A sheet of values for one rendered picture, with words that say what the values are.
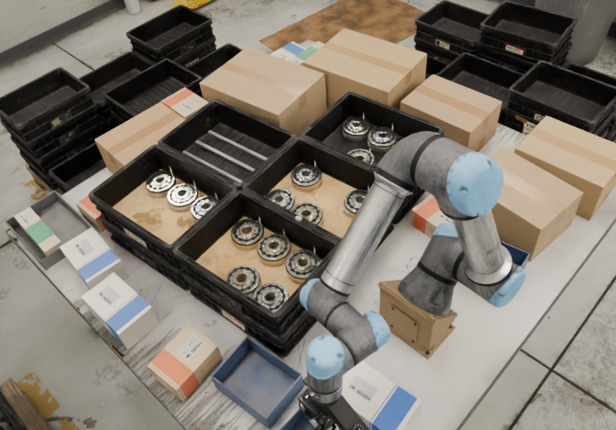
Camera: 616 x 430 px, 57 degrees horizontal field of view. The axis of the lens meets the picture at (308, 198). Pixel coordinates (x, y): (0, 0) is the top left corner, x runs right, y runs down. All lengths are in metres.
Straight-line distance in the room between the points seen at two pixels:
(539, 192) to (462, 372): 0.62
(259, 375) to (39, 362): 1.37
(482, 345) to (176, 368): 0.86
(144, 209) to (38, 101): 1.48
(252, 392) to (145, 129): 1.09
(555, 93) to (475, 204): 1.88
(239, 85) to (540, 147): 1.13
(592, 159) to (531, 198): 0.28
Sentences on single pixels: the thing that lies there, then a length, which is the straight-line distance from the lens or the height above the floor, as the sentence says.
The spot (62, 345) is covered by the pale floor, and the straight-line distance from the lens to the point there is 2.83.
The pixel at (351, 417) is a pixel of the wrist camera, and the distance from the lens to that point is 1.32.
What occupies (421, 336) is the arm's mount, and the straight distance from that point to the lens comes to 1.63.
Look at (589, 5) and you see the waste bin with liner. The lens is 3.82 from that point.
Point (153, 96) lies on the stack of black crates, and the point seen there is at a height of 0.49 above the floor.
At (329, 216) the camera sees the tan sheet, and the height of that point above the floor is 0.83.
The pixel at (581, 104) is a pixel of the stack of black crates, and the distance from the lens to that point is 2.94.
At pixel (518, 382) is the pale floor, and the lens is 2.51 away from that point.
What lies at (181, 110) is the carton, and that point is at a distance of 2.31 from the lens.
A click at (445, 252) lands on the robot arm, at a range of 1.53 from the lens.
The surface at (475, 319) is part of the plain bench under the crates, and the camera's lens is 1.78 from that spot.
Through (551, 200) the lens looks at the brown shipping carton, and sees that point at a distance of 1.91.
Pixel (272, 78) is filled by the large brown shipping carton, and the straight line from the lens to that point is 2.30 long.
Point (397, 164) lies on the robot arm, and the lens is 1.20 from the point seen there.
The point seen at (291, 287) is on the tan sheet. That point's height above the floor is 0.83.
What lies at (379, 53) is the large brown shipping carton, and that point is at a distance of 2.39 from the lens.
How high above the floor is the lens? 2.20
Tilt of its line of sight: 47 degrees down
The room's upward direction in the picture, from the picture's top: 6 degrees counter-clockwise
